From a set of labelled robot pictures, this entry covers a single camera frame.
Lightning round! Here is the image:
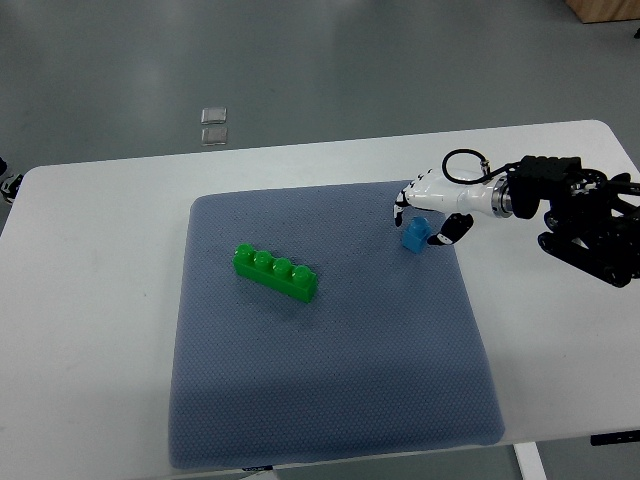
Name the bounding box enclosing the green four-stud toy block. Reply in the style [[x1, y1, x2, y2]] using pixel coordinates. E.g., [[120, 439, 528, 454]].
[[232, 243, 318, 303]]

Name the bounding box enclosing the metal floor plate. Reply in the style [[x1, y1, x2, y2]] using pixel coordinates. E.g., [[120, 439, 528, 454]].
[[201, 126, 228, 146], [201, 106, 227, 125]]

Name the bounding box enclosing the blue-grey fabric mat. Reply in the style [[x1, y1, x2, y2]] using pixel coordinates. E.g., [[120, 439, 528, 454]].
[[169, 181, 505, 469]]

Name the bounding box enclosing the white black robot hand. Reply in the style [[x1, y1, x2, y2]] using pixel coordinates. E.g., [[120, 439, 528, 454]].
[[393, 169, 513, 246]]

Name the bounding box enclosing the white table leg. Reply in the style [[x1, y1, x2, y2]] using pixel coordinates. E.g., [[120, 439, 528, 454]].
[[513, 442, 547, 480]]

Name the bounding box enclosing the wooden furniture corner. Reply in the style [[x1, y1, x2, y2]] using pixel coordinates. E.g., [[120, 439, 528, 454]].
[[565, 0, 640, 24]]

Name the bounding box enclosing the blue toy block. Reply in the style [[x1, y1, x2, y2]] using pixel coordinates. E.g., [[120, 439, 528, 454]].
[[401, 217, 432, 254]]

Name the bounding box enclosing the left robot hand tip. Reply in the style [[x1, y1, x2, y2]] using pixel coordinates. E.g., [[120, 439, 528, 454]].
[[0, 158, 24, 204]]

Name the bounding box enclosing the black table control panel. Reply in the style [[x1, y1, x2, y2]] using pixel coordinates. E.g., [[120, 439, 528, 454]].
[[590, 430, 640, 446]]

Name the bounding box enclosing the upper metal floor plate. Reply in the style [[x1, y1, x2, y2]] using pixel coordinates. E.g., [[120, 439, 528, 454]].
[[201, 106, 227, 125]]

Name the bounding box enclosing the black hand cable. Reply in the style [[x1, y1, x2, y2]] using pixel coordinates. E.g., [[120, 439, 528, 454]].
[[441, 148, 521, 185]]

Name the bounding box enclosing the lower metal floor plate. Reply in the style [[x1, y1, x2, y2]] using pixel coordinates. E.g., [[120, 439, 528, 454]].
[[201, 126, 228, 146]]

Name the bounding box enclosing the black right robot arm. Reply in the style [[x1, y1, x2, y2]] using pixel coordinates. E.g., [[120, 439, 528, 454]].
[[507, 156, 639, 288]]

